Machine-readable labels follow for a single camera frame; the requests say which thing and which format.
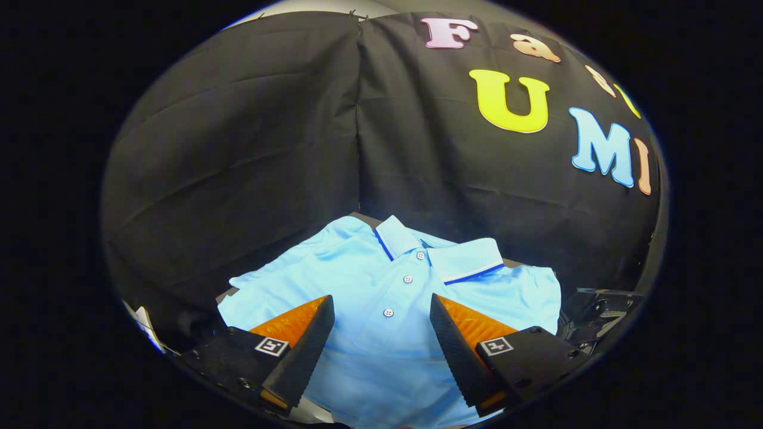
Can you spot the light blue polo shirt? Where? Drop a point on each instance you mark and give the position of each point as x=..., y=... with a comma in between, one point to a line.
x=381, y=351

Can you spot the black backdrop cloth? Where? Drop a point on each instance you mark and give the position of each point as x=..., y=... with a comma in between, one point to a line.
x=286, y=137

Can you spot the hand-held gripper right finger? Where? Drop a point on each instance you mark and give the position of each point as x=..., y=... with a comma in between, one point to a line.
x=456, y=351

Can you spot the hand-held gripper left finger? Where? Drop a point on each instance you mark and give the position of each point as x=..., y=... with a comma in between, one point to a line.
x=310, y=351

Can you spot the grey cabinet with dark top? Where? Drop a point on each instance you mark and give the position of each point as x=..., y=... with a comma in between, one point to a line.
x=365, y=218

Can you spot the white flat object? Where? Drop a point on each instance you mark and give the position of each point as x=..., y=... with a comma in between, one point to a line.
x=148, y=328

